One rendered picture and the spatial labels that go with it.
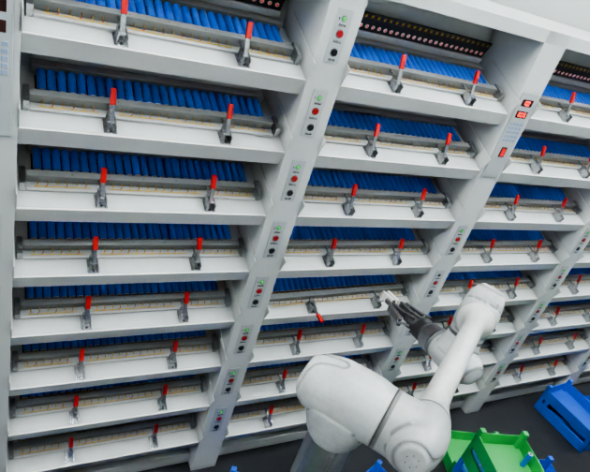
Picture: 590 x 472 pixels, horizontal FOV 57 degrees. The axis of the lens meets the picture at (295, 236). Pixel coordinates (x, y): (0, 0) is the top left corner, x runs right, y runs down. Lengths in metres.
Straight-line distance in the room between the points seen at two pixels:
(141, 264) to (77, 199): 0.26
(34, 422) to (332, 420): 0.99
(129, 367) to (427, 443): 0.96
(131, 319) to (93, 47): 0.76
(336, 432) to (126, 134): 0.77
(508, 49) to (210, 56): 0.95
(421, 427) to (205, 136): 0.80
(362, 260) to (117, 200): 0.82
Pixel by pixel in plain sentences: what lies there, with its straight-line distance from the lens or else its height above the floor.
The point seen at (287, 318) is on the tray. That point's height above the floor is 0.72.
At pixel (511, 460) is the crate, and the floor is 0.40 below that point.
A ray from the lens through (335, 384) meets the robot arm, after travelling 1.14.
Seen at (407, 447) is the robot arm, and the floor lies 1.05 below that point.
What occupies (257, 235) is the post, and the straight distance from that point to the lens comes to 1.53.
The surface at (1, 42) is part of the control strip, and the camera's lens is 1.18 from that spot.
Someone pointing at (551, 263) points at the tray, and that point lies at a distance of 2.46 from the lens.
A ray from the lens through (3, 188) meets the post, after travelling 1.31.
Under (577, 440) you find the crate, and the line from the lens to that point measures 3.20.
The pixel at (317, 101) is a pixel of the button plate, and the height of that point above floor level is 1.44.
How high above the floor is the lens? 1.80
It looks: 29 degrees down
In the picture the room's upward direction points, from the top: 18 degrees clockwise
